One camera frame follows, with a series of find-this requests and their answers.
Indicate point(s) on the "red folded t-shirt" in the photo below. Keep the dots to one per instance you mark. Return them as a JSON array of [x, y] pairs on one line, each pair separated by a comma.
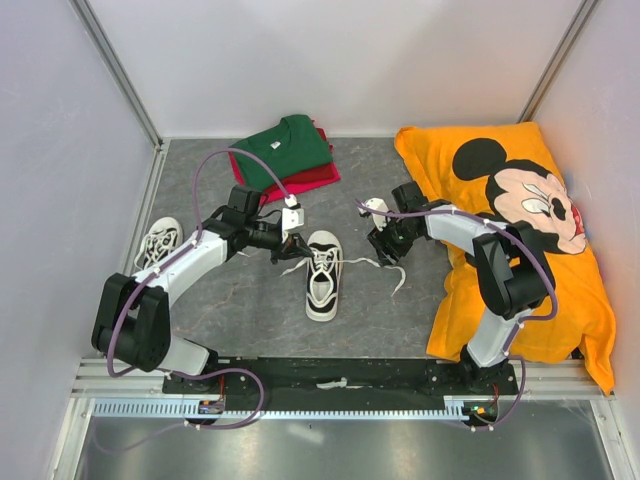
[[306, 180]]

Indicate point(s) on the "green folded t-shirt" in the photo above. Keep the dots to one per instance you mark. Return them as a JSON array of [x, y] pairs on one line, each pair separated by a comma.
[[292, 146]]

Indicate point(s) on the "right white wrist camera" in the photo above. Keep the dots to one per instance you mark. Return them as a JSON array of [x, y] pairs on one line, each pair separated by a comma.
[[374, 205]]

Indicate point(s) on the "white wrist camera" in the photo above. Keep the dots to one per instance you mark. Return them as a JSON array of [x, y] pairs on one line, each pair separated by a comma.
[[293, 215], [374, 205]]

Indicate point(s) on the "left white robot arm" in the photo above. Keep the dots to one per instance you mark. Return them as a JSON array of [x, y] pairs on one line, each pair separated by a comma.
[[133, 319]]

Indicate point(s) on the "left aluminium frame post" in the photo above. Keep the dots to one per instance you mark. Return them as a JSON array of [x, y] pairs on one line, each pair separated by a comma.
[[107, 52]]

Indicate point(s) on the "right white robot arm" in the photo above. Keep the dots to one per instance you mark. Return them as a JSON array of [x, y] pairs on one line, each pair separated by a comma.
[[514, 278]]

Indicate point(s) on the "right aluminium frame post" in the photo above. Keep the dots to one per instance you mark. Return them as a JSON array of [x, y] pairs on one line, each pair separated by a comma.
[[560, 55]]

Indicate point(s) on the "grey slotted cable duct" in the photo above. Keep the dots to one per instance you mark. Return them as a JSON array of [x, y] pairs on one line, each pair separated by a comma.
[[447, 408]]

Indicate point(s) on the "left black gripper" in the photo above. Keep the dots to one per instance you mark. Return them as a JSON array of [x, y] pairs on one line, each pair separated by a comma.
[[284, 252]]

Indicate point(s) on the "front aluminium rail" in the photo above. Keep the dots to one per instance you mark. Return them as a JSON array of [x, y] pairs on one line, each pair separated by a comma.
[[567, 380]]

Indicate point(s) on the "black white sneaker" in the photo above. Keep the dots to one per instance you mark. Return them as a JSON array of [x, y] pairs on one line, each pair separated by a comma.
[[323, 271], [164, 236]]

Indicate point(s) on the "aluminium frame post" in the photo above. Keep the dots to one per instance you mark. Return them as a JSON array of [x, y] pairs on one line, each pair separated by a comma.
[[560, 55], [107, 52]]

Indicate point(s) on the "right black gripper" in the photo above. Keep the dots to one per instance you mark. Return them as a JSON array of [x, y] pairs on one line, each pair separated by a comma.
[[379, 236]]

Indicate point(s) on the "pink folded t-shirt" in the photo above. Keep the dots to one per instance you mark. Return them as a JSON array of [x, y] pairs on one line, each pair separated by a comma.
[[249, 173]]

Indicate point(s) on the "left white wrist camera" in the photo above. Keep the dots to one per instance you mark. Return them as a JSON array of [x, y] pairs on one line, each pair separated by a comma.
[[293, 215]]

